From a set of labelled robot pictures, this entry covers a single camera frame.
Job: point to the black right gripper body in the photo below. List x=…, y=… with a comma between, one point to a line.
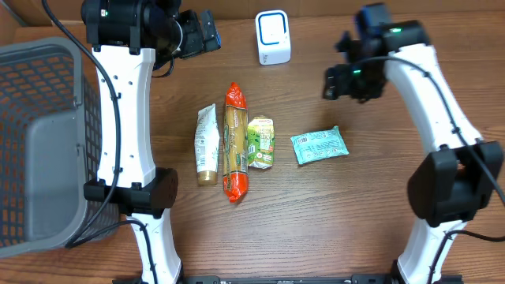
x=365, y=83

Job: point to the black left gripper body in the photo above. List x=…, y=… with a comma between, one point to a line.
x=193, y=33

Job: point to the teal wipes packet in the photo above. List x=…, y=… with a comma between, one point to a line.
x=315, y=146

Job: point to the white cream tube gold cap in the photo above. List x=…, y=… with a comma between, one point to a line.
x=206, y=144

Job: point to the green juice carton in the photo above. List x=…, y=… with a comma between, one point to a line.
x=261, y=142

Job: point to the orange pasta packet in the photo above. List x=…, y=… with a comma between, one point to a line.
x=235, y=146

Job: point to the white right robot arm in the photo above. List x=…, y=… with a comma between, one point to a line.
x=460, y=170

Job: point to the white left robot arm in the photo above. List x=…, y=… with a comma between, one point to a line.
x=131, y=40

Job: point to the white barcode scanner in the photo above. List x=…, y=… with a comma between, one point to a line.
x=273, y=37

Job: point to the grey plastic shopping basket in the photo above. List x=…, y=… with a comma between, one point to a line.
x=50, y=147

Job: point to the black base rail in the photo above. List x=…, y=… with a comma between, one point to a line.
x=354, y=279

